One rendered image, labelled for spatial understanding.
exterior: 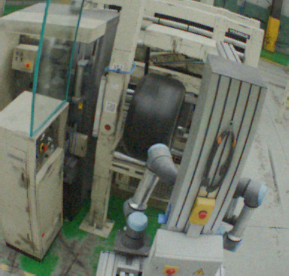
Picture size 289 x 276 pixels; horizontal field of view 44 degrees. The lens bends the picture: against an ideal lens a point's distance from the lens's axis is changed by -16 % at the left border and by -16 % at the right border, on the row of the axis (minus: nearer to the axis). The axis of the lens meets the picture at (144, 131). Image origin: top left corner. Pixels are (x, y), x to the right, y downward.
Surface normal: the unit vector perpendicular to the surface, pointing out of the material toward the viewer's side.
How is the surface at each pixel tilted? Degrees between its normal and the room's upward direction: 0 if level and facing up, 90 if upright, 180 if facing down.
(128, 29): 90
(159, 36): 90
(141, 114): 64
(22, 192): 90
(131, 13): 90
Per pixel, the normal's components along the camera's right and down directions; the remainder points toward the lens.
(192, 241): 0.18, -0.86
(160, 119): -0.13, -0.01
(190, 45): -0.24, 0.44
